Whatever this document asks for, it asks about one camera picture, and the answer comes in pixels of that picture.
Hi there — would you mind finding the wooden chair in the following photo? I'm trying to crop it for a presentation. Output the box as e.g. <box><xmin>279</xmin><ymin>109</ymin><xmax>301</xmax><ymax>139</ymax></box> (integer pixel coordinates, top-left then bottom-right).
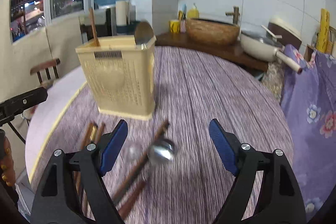
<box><xmin>30</xmin><ymin>58</ymin><xmax>61</xmax><ymax>88</ymax></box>

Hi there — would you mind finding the dark wooden counter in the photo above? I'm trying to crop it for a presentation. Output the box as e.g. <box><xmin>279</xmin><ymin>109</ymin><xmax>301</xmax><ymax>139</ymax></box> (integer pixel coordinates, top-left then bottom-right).
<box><xmin>155</xmin><ymin>31</ymin><xmax>269</xmax><ymax>72</ymax></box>

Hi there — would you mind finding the white water dispenser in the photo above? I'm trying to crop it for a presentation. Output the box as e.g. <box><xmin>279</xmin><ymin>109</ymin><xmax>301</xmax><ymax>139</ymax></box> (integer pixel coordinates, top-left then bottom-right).
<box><xmin>79</xmin><ymin>7</ymin><xmax>137</xmax><ymax>43</ymax></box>

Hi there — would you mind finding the purple floral cloth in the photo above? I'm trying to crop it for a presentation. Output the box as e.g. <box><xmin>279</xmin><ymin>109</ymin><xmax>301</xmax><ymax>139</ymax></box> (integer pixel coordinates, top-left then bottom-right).
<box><xmin>280</xmin><ymin>44</ymin><xmax>336</xmax><ymax>224</ymax></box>

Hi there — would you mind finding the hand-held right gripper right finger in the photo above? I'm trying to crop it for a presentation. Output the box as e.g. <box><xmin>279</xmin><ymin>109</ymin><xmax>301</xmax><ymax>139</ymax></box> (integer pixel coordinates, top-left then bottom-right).
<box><xmin>209</xmin><ymin>118</ymin><xmax>307</xmax><ymax>224</ymax></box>

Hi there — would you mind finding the person's left hand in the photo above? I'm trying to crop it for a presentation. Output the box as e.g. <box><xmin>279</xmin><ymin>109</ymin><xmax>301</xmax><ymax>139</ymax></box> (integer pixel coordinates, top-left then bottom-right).
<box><xmin>0</xmin><ymin>135</ymin><xmax>16</xmax><ymax>187</ymax></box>

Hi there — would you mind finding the yellow soap bottle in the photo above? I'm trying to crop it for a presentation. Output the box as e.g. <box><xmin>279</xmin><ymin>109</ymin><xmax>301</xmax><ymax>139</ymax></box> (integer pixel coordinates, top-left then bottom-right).
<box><xmin>187</xmin><ymin>3</ymin><xmax>200</xmax><ymax>19</ymax></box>

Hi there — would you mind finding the yellow patterned roll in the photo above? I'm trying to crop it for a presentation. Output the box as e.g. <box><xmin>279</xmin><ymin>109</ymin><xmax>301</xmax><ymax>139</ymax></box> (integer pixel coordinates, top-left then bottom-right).
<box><xmin>316</xmin><ymin>8</ymin><xmax>331</xmax><ymax>54</ymax></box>

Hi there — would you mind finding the purple striped tablecloth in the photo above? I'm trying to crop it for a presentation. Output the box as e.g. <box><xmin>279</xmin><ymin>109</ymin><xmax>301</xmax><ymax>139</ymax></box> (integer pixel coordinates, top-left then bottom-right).
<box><xmin>25</xmin><ymin>46</ymin><xmax>294</xmax><ymax>224</ymax></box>

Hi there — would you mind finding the woven brown basin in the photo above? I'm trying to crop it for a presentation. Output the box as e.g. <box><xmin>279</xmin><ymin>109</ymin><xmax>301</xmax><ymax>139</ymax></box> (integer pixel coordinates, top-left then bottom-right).
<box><xmin>186</xmin><ymin>18</ymin><xmax>240</xmax><ymax>46</ymax></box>

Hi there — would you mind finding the cream and brown rice cooker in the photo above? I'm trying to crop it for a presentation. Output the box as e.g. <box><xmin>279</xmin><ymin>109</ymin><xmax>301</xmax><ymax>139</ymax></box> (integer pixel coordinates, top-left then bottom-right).
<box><xmin>261</xmin><ymin>16</ymin><xmax>302</xmax><ymax>50</ymax></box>

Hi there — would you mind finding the white paper roll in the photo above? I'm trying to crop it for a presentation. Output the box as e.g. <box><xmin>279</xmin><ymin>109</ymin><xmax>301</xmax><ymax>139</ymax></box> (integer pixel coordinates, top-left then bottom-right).
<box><xmin>115</xmin><ymin>0</ymin><xmax>130</xmax><ymax>28</ymax></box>

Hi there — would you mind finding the bronze faucet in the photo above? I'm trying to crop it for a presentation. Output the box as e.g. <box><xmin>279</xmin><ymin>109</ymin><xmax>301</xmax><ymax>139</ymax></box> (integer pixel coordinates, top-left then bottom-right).
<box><xmin>225</xmin><ymin>6</ymin><xmax>241</xmax><ymax>26</ymax></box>

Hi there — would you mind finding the paisley cloth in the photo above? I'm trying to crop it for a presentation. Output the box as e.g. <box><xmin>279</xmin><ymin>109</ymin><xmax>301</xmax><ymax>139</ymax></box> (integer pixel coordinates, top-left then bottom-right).
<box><xmin>261</xmin><ymin>61</ymin><xmax>285</xmax><ymax>104</ymax></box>

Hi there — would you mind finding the yellow mug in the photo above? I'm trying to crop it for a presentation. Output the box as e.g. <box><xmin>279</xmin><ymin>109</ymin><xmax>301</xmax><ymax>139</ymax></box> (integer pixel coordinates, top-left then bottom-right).
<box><xmin>170</xmin><ymin>19</ymin><xmax>181</xmax><ymax>33</ymax></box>

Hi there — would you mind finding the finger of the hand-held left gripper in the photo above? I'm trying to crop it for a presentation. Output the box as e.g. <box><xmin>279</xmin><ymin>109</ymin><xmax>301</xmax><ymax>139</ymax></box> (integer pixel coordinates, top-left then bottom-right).
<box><xmin>0</xmin><ymin>88</ymin><xmax>48</xmax><ymax>126</ymax></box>

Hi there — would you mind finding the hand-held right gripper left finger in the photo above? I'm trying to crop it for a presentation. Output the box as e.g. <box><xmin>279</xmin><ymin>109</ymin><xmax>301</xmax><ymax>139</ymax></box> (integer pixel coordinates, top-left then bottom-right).
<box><xmin>31</xmin><ymin>119</ymin><xmax>129</xmax><ymax>224</ymax></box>

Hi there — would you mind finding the wooden box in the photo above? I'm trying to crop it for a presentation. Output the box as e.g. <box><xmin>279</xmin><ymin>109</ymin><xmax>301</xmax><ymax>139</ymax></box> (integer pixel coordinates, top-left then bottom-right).
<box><xmin>304</xmin><ymin>44</ymin><xmax>317</xmax><ymax>62</ymax></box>

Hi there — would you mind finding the cream frying pan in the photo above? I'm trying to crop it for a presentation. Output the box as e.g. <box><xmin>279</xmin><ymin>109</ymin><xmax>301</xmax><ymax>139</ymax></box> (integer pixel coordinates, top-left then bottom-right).
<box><xmin>240</xmin><ymin>30</ymin><xmax>303</xmax><ymax>74</ymax></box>

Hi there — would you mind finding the cream plastic utensil holder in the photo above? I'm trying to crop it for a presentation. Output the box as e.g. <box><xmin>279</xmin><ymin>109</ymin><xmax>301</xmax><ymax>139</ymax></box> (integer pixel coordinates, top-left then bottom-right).
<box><xmin>75</xmin><ymin>35</ymin><xmax>157</xmax><ymax>120</ymax></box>

